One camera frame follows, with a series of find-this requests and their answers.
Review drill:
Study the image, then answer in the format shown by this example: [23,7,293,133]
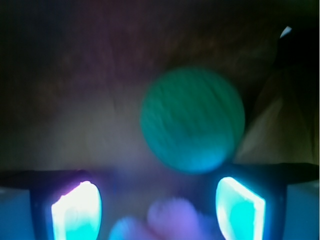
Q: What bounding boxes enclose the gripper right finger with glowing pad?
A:
[215,163,320,240]

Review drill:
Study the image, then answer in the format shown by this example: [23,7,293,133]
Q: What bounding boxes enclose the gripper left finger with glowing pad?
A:
[0,170,102,240]

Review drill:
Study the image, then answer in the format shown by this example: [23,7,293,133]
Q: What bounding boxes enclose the green ball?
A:
[140,67,246,174]

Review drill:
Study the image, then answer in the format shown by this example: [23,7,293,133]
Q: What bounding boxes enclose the pink plush toy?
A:
[108,197,224,240]

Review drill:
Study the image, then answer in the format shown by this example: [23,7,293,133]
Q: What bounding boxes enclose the brown paper bag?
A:
[0,0,320,173]

